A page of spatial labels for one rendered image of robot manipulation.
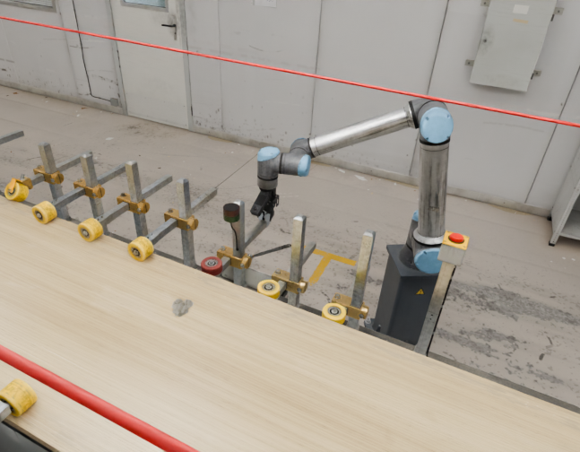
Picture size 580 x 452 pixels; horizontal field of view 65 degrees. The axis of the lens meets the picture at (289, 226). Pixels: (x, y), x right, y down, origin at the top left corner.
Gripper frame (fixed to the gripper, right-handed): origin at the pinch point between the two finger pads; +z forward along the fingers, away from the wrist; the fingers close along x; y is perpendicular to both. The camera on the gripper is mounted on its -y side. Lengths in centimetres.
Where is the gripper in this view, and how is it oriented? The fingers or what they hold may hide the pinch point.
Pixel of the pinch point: (264, 226)
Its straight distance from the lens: 206.8
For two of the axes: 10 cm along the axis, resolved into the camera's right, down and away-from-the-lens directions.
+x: -9.0, -2.8, 3.3
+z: -0.5, 8.3, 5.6
